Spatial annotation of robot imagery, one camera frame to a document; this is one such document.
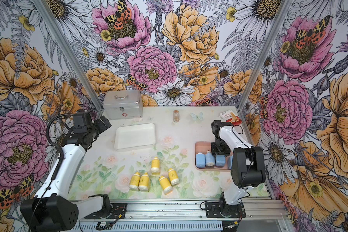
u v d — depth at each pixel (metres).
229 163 0.85
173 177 0.78
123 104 1.08
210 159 0.85
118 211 0.74
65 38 0.84
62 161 0.46
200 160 0.87
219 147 0.77
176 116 1.10
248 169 0.47
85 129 0.58
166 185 0.76
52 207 0.38
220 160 0.85
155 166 0.82
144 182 0.76
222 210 0.68
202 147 1.03
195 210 0.76
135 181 0.76
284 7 0.72
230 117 1.09
